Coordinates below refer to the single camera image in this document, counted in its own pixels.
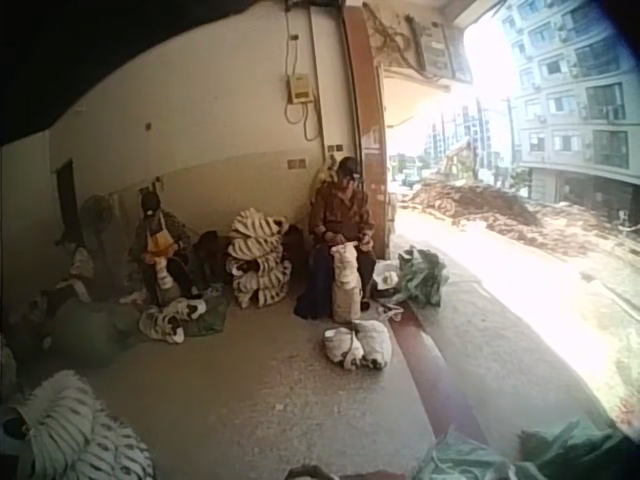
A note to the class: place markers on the standing floor fan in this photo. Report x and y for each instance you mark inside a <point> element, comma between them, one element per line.
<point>97,220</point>

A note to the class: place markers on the excavator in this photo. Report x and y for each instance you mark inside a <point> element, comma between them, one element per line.
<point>457,160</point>

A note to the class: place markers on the beige wall control box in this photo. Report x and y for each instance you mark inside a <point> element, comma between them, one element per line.
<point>300,88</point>

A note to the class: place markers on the pile of white gloves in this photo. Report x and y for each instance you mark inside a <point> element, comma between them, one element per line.
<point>170,317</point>

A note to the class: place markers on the apartment building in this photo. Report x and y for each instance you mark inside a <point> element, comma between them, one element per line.
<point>575,100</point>

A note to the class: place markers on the green woven sack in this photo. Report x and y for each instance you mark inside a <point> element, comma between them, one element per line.
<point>95,335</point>
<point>422,275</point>
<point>525,452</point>

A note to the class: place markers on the green tarp mat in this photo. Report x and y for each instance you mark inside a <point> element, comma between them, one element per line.
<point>210,317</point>

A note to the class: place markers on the white tied glove bundle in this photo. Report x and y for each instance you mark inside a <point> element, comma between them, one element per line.
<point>358,345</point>

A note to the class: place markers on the mound of excavated earth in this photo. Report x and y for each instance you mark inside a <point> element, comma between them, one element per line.
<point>465,200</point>

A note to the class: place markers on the grey electrical meter cabinet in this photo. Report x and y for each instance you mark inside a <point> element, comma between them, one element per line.
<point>440,47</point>

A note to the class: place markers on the heap of white glove bundles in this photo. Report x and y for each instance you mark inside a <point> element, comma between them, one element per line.
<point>258,260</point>
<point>70,435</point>

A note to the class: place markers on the dark cloth bag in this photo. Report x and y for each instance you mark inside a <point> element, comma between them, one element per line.
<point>312,295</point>

